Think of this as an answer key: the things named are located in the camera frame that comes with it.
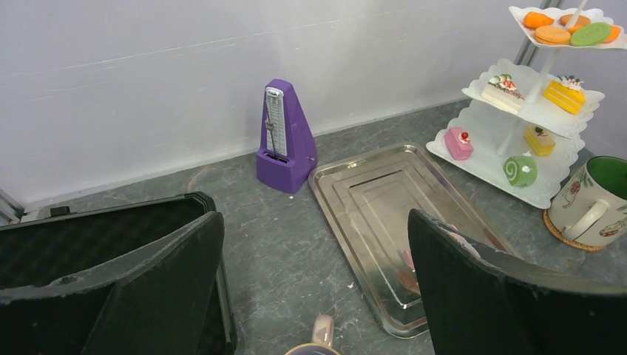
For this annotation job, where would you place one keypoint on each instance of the layered strawberry cake slice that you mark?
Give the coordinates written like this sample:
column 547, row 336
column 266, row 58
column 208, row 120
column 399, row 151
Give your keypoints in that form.
column 502, row 93

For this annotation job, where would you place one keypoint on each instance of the yellow rectangular cake bar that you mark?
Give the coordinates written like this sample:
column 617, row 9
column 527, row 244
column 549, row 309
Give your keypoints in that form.
column 540, row 140

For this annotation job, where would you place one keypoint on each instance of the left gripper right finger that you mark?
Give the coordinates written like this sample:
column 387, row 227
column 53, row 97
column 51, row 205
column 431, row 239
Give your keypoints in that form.
column 481, row 300

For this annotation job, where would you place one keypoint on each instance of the green macaron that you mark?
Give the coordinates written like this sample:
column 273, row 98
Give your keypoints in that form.
column 591, row 34

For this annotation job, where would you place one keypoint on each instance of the pink steel tongs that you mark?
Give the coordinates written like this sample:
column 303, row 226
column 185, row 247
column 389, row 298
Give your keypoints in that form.
column 407, row 275

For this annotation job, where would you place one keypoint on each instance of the yellow cake slice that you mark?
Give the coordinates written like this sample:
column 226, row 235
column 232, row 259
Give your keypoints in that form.
column 567, row 93

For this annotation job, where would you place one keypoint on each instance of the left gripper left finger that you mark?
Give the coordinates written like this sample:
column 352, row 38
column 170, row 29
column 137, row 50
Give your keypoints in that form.
column 122, row 299

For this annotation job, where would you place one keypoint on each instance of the pink mug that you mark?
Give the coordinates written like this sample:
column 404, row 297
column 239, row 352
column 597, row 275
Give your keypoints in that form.
column 321, row 339

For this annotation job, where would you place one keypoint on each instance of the green interior mushroom mug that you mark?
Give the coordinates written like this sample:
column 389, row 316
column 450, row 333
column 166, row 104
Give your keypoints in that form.
column 591, row 207

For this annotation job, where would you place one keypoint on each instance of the woven brown coaster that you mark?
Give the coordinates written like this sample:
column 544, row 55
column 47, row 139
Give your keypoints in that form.
column 559, row 235

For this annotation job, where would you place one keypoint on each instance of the pink cake piece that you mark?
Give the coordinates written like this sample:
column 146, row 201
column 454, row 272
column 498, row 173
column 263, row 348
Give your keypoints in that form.
column 458, row 143

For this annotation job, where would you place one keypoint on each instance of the purple metronome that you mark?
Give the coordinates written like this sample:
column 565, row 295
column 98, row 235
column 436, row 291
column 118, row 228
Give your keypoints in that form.
column 287, row 152

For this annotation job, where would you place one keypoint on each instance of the white three-tier cake stand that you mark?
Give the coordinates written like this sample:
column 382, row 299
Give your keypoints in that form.
column 496, row 133

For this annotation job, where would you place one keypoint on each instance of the green swirl roll cake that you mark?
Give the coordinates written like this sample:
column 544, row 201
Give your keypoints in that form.
column 520, row 170

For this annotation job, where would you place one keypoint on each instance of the small orange macaron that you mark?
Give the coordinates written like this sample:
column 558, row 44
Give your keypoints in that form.
column 573, row 26

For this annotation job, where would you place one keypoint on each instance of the steel serving tray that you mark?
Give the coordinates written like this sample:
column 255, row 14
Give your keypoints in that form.
column 366, row 200

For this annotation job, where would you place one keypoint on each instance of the orange fish cake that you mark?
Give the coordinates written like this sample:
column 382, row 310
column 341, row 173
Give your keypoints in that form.
column 614, row 34
column 533, row 20

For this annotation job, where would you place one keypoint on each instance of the black poker chip case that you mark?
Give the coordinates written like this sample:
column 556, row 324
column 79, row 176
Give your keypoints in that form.
column 98, row 235

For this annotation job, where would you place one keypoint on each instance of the orange sandwich cookie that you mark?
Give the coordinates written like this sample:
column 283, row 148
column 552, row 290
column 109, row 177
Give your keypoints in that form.
column 551, row 35

